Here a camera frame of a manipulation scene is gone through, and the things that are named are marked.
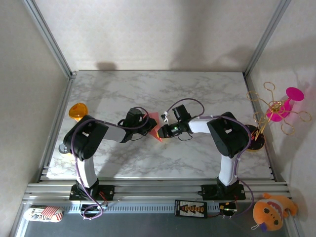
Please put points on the orange plush fish toy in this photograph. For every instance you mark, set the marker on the orange plush fish toy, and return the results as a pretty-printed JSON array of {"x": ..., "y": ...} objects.
[{"x": 269, "y": 212}]

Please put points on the pink plastic goblet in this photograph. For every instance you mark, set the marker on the pink plastic goblet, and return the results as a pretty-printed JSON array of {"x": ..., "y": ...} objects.
[{"x": 295, "y": 94}]

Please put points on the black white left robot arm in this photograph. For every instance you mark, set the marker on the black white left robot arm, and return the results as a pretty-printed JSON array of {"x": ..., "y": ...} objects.
[{"x": 84, "y": 138}]

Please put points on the yellow drink can silver lid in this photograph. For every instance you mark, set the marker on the yellow drink can silver lid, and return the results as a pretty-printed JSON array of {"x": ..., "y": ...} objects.
[{"x": 62, "y": 148}]

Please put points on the aluminium frame rail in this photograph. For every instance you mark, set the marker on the aluminium frame rail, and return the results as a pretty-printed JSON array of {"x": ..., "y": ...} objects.
[{"x": 158, "y": 190}]

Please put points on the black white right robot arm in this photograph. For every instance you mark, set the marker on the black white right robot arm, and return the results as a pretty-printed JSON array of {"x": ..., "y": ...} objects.
[{"x": 227, "y": 133}]

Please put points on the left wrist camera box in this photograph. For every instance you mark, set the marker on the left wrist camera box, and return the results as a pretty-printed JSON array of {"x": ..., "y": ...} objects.
[{"x": 135, "y": 115}]

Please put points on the aluminium frame post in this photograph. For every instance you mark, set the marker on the aluminium frame post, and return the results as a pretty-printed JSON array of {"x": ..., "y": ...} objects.
[
  {"x": 266, "y": 37},
  {"x": 51, "y": 39}
]

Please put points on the black charging board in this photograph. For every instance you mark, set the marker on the black charging board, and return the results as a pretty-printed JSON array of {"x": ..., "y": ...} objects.
[{"x": 190, "y": 209}]

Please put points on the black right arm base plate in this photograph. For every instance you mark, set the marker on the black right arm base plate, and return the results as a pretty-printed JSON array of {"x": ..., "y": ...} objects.
[{"x": 208, "y": 191}]

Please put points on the orange plastic cup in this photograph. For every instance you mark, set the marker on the orange plastic cup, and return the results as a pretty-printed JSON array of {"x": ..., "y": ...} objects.
[{"x": 76, "y": 111}]

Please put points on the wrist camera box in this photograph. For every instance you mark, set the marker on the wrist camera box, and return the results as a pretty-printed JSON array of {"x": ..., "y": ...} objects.
[
  {"x": 135, "y": 115},
  {"x": 181, "y": 112}
]

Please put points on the grey metal sheet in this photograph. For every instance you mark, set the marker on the grey metal sheet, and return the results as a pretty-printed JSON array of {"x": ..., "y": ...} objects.
[{"x": 148, "y": 227}]

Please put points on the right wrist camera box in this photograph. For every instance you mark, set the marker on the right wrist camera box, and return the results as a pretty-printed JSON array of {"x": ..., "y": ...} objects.
[{"x": 181, "y": 112}]

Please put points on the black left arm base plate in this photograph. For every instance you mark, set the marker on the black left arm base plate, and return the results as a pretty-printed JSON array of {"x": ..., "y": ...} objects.
[{"x": 108, "y": 191}]

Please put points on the aluminium side rail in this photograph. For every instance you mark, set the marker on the aluminium side rail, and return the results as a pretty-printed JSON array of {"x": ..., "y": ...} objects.
[
  {"x": 56, "y": 128},
  {"x": 254, "y": 97}
]

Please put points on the red striped snack bag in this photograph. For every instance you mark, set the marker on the red striped snack bag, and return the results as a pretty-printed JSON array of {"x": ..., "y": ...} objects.
[{"x": 49, "y": 213}]

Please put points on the pink square paper sheet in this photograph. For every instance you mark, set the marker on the pink square paper sheet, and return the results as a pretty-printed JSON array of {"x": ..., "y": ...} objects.
[{"x": 154, "y": 116}]

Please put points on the black power connector box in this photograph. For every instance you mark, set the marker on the black power connector box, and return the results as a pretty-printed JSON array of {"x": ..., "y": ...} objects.
[{"x": 225, "y": 207}]

